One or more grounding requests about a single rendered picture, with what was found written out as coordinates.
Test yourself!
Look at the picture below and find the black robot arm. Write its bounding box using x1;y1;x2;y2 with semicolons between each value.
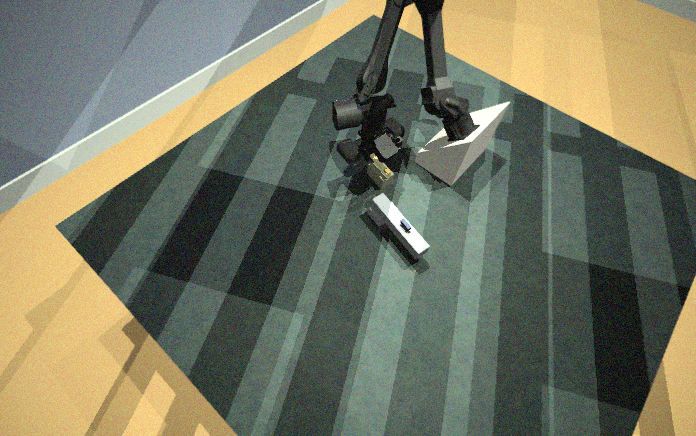
332;0;480;163

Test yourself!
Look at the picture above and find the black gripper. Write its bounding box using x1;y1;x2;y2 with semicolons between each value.
337;118;405;164

